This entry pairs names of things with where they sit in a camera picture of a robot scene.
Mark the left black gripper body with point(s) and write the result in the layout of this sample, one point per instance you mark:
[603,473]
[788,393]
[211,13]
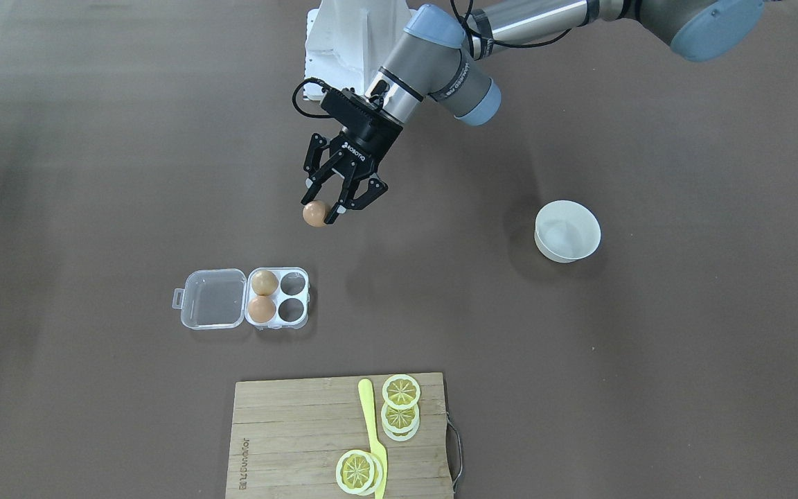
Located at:
[370,142]

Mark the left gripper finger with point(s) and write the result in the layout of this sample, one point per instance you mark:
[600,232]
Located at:
[361,186]
[324,159]

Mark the brown egg from bowl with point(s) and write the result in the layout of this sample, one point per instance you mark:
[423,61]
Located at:
[315,213]

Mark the clear plastic egg box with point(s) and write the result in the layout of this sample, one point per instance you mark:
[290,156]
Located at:
[217,299]

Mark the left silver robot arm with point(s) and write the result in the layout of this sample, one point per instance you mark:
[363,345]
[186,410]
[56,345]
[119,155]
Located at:
[435,55]

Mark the upper brown egg in box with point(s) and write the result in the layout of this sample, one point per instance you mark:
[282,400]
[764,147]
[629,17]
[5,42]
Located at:
[264,283]

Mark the brown egg in box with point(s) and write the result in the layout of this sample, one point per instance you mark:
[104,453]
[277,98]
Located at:
[264,283]
[261,309]

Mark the lower brown egg in box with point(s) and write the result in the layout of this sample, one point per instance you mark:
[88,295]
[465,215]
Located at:
[261,309]

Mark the white round bowl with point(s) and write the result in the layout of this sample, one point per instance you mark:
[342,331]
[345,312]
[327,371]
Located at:
[566,231]

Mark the yellow plastic knife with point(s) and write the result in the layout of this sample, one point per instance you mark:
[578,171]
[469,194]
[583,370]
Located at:
[367,400]

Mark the top lemon slice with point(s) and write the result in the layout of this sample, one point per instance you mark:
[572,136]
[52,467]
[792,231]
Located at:
[400,391]

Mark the middle lemon slice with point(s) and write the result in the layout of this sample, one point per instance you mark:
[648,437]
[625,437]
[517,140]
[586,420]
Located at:
[399,421]

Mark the hidden white lemon slice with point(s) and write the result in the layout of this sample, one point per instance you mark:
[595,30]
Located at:
[402,436]

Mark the bamboo cutting board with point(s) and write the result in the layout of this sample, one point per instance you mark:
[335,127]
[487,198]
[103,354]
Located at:
[287,437]

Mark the rear lemon slice by knife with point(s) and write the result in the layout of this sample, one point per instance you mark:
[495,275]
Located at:
[379,471]

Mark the lemon slice by knife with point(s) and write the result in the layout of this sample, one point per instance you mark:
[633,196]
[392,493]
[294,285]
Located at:
[379,471]
[356,472]

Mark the front lemon slice by knife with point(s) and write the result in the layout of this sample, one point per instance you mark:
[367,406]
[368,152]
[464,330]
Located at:
[356,472]

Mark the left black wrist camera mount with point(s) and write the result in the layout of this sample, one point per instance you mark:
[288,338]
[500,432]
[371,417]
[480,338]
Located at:
[354,112]

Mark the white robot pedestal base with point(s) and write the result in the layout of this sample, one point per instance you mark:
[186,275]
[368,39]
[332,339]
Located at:
[348,41]

